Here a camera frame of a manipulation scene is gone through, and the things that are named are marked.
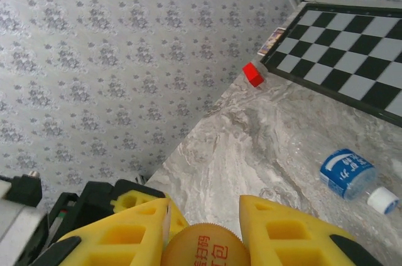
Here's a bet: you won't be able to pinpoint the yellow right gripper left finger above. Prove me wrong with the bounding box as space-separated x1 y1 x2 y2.
36 198 189 266

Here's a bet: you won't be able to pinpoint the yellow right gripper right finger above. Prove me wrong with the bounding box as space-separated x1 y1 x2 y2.
238 194 386 266

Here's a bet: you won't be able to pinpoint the green bottle orange cap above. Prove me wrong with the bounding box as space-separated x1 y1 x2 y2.
159 221 252 266

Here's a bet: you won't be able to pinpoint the blue label bottle white cap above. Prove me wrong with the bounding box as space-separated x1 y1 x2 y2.
319 148 401 216

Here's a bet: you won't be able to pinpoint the small red block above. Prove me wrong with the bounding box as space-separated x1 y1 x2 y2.
241 61 265 88

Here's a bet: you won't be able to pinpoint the black grey checkerboard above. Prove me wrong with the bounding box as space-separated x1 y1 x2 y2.
257 1 402 129

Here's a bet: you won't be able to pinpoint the small printed card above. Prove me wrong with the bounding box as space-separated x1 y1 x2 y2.
257 26 286 56

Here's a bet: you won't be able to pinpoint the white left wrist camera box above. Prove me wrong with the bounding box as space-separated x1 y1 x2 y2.
0 170 50 266

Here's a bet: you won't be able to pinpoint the aluminium back rail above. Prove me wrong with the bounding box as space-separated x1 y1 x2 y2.
306 0 402 10

